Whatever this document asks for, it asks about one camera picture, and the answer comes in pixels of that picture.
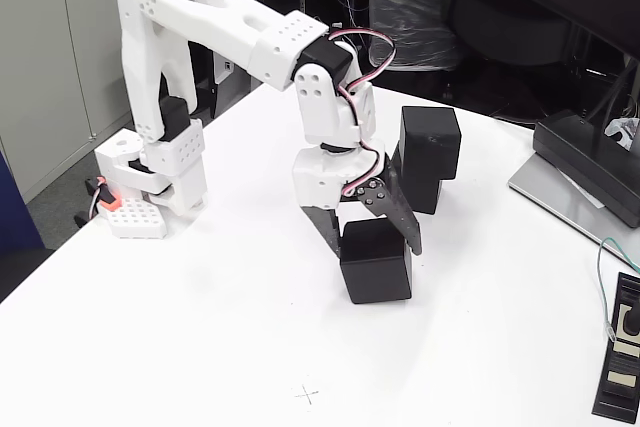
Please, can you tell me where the black dock box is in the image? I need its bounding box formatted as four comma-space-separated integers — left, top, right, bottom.
532, 109, 640, 228

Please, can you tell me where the pink white arm cable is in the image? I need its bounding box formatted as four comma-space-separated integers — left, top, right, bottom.
327, 29, 397, 197

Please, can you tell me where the black office chair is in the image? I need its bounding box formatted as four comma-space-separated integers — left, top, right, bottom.
447, 0, 581, 113

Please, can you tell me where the blue partition panel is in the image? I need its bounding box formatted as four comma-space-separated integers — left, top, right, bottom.
0, 151, 46, 253

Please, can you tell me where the silver monitor stand base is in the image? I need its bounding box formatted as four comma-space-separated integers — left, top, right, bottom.
507, 151, 640, 268

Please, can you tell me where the grey wall cabinet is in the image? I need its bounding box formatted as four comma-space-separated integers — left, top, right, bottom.
0, 0, 206, 203

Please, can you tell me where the green cable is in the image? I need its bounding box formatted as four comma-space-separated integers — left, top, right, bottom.
596, 236, 640, 341

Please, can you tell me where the orange table clamp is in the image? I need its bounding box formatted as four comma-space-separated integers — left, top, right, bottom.
94, 175, 123, 213

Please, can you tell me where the crumpled white plastic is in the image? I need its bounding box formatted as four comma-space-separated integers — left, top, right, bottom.
604, 117, 640, 151

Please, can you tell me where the black cube block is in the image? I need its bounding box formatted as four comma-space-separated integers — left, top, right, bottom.
398, 105, 461, 181
389, 146, 444, 216
338, 218, 414, 305

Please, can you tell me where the plastic wrapped bin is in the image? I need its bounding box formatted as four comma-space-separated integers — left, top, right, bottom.
362, 0, 461, 72

